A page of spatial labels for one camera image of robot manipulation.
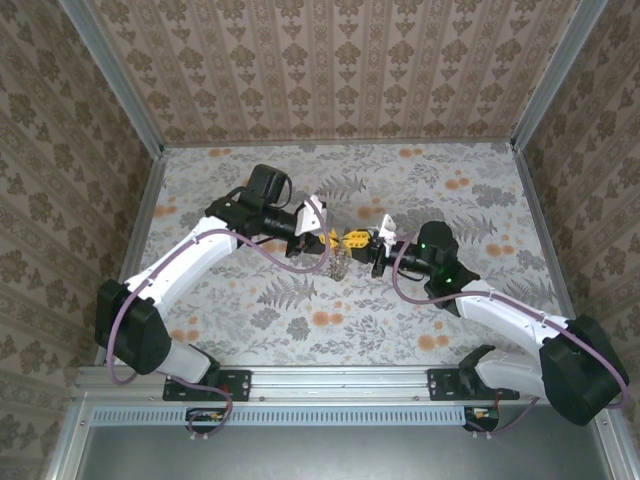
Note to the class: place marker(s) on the silver keyring bunch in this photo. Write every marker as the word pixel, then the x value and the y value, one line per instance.
pixel 339 265

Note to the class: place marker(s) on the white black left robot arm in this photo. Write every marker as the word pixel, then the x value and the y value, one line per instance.
pixel 185 265

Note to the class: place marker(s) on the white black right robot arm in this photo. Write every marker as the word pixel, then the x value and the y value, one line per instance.
pixel 510 315

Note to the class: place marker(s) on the grey metal panel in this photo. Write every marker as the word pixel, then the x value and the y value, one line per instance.
pixel 325 455

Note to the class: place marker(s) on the thin aluminium wall rail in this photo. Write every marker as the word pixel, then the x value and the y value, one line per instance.
pixel 340 142

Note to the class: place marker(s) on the aluminium table side rail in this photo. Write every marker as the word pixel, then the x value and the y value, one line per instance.
pixel 144 215
pixel 542 227

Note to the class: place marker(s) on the aluminium table edge rail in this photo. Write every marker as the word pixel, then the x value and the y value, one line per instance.
pixel 340 382

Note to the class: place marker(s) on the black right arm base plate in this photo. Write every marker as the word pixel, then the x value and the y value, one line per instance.
pixel 442 385

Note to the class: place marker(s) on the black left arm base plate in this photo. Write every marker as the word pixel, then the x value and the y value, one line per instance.
pixel 240 385

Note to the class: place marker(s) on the aluminium corner post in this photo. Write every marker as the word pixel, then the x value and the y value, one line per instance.
pixel 555 75
pixel 115 80

